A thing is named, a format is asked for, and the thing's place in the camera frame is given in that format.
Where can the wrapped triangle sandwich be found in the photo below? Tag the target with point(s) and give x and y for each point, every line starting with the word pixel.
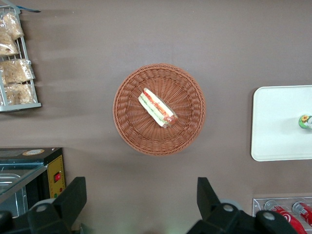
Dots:
pixel 156 107

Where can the black food warmer cabinet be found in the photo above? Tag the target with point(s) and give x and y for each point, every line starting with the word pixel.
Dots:
pixel 51 156

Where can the clear acrylic bottle rack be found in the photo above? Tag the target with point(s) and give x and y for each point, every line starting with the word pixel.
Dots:
pixel 258 204

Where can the green gum bottle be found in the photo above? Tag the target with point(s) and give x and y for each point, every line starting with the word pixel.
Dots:
pixel 304 121

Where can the cream plastic tray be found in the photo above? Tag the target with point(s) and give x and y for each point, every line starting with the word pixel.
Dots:
pixel 275 122

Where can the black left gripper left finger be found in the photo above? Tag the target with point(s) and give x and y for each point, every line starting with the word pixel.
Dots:
pixel 70 202

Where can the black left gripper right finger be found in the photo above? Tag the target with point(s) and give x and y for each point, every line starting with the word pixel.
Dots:
pixel 209 202

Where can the blue tape strip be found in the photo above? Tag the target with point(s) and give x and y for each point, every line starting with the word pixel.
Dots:
pixel 30 10

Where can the round brown wicker basket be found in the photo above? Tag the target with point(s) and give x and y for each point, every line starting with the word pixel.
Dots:
pixel 185 109

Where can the red cola bottle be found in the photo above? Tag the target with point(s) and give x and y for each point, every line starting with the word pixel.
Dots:
pixel 304 210
pixel 285 217

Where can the clear bag of crackers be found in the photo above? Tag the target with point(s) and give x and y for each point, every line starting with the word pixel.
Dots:
pixel 12 25
pixel 18 93
pixel 17 70
pixel 7 46

